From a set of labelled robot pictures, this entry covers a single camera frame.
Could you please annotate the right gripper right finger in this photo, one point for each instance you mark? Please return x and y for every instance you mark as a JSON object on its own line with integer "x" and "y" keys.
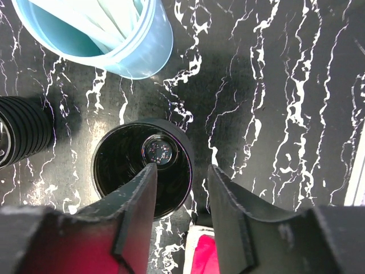
{"x": 254, "y": 236}

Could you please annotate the black ribbed cup with lid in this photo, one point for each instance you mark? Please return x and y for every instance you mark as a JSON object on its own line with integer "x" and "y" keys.
{"x": 26, "y": 129}

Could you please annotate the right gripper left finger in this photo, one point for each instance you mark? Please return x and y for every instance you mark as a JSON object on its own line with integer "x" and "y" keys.
{"x": 111, "y": 235}

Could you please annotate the red folded cloth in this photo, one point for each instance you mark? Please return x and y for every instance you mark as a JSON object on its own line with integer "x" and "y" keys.
{"x": 205, "y": 259}

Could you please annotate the light blue cup holder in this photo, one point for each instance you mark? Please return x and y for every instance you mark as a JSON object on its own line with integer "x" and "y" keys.
{"x": 133, "y": 39}

